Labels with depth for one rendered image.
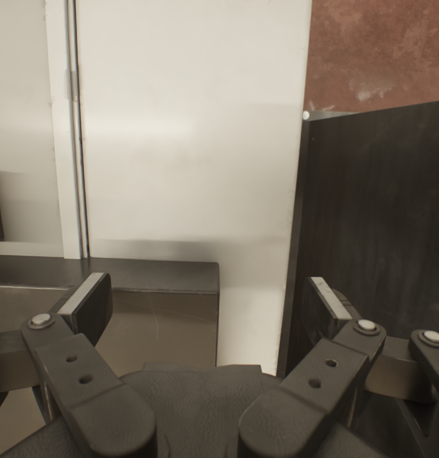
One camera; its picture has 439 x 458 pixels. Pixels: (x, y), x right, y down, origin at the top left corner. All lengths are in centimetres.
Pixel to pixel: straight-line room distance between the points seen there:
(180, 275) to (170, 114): 8
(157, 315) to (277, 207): 9
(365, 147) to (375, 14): 57
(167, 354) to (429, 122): 43
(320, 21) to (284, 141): 93
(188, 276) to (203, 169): 6
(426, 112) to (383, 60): 64
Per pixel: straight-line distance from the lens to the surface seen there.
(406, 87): 117
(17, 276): 19
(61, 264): 20
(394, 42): 117
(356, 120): 72
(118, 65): 19
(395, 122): 58
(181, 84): 18
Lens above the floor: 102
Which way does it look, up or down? 74 degrees down
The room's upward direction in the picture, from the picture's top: 178 degrees clockwise
